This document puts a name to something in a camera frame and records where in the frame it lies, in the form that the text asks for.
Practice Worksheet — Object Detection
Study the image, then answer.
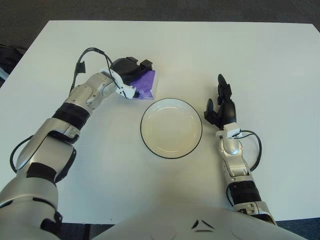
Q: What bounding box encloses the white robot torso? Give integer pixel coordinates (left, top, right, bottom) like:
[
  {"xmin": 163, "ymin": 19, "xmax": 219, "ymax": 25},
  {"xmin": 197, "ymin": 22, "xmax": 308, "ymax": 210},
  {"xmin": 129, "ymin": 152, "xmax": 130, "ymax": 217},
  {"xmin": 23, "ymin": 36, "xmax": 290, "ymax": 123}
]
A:
[{"xmin": 92, "ymin": 199, "xmax": 311, "ymax": 240}]

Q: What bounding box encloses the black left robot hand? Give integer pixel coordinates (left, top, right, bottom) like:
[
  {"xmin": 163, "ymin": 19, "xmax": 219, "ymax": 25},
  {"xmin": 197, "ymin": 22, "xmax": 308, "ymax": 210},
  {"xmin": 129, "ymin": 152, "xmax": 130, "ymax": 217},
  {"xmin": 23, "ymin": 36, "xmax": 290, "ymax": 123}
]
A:
[{"xmin": 109, "ymin": 56, "xmax": 154, "ymax": 86}]

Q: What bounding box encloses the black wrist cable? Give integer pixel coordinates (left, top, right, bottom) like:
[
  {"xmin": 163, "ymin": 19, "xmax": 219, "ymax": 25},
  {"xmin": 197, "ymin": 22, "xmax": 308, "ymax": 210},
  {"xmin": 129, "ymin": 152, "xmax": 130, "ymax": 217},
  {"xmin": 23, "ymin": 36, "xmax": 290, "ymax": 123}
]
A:
[
  {"xmin": 69, "ymin": 47, "xmax": 119, "ymax": 94},
  {"xmin": 237, "ymin": 129, "xmax": 263, "ymax": 173}
]

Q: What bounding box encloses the white plate with black rim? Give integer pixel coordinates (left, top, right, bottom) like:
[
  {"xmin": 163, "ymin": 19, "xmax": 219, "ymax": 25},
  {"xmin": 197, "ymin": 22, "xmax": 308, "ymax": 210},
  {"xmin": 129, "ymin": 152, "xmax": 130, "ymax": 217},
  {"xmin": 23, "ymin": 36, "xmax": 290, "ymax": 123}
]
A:
[{"xmin": 139, "ymin": 97, "xmax": 203, "ymax": 160}]

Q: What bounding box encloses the purple tissue paper pack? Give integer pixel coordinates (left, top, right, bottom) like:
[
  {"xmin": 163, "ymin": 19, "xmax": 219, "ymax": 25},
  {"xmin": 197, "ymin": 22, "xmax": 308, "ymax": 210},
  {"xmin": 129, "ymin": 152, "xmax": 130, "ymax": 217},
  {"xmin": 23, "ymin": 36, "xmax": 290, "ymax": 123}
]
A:
[{"xmin": 129, "ymin": 69, "xmax": 159, "ymax": 101}]

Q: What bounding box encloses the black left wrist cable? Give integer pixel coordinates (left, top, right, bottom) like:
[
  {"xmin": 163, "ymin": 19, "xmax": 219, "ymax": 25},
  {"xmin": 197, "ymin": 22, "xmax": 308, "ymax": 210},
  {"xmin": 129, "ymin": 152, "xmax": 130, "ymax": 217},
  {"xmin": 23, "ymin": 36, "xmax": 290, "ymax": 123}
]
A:
[{"xmin": 69, "ymin": 47, "xmax": 119, "ymax": 94}]

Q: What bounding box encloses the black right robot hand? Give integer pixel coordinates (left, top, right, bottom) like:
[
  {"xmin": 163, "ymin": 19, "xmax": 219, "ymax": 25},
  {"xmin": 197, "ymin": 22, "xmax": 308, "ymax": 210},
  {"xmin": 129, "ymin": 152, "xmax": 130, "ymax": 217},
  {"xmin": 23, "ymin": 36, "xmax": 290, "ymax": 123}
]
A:
[{"xmin": 203, "ymin": 73, "xmax": 237, "ymax": 130}]

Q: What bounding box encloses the black bag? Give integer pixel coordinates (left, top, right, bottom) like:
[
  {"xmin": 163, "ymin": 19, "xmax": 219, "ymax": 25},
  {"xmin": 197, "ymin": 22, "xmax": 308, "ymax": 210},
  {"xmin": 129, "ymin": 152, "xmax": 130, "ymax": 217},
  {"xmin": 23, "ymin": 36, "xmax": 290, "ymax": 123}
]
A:
[{"xmin": 0, "ymin": 44, "xmax": 26, "ymax": 76}]

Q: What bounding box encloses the black left upper arm cable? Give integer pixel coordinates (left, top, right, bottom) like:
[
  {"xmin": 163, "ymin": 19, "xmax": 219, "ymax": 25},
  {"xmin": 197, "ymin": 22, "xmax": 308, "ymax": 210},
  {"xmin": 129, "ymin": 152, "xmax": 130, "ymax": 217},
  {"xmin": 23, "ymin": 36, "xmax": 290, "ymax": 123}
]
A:
[{"xmin": 9, "ymin": 134, "xmax": 36, "ymax": 174}]

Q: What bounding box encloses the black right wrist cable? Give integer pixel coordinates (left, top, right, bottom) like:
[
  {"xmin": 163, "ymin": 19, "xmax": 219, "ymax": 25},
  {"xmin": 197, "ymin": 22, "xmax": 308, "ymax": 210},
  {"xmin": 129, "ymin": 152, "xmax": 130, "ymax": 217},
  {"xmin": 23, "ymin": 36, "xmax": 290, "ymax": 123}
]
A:
[{"xmin": 237, "ymin": 129, "xmax": 263, "ymax": 173}]

